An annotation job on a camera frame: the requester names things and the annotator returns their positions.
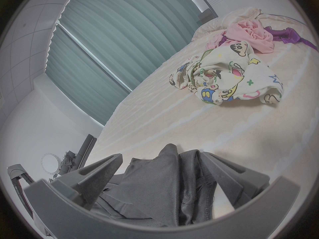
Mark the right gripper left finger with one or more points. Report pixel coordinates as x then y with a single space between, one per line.
96 180

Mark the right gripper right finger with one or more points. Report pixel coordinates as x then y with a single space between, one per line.
225 178

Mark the black T-shirt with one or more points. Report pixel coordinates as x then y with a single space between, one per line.
162 183

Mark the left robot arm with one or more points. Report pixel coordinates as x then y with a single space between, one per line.
16 172

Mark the bed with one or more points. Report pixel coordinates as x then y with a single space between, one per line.
199 123

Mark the dark grey cloth bundle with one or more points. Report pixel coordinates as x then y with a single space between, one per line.
68 159

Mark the round white mirror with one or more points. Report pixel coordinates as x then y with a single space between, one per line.
49 163

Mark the blue-green curtain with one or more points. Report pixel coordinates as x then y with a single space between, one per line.
79 78
129 26

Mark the white printed pyjama top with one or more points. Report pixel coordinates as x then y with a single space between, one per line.
249 68

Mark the pink garment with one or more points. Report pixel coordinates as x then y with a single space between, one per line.
256 36

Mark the purple garment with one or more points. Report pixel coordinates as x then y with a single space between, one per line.
286 35

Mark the cream pillow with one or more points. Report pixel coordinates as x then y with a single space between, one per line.
219 21

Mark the grey bedside table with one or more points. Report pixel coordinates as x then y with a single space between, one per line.
205 16

